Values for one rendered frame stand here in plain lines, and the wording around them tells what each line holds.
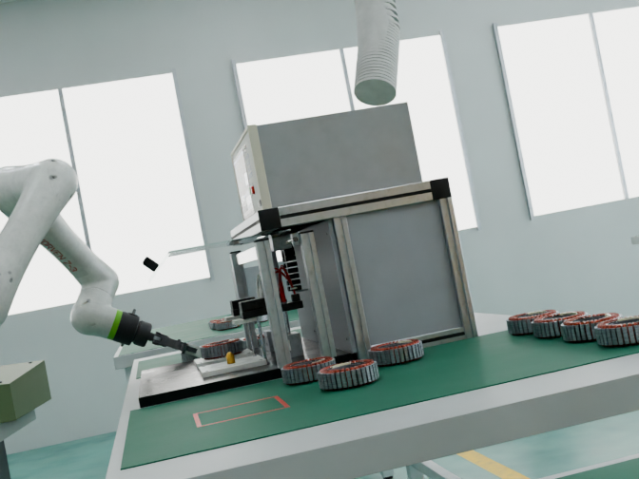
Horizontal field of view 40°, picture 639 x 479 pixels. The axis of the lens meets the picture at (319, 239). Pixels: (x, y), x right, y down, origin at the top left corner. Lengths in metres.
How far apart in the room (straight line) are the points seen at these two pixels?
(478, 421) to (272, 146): 1.02
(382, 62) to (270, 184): 1.44
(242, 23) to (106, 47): 1.07
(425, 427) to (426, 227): 0.87
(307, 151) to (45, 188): 0.71
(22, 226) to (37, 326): 4.60
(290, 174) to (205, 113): 4.95
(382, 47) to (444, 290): 1.60
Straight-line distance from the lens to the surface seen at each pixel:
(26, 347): 6.91
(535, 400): 1.26
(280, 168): 2.05
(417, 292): 2.00
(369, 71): 3.37
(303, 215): 1.94
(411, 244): 2.00
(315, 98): 7.12
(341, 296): 1.96
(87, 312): 2.66
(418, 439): 1.21
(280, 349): 1.94
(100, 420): 6.92
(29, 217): 2.33
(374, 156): 2.10
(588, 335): 1.67
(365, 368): 1.60
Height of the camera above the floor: 0.99
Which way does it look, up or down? 1 degrees up
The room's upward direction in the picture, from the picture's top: 11 degrees counter-clockwise
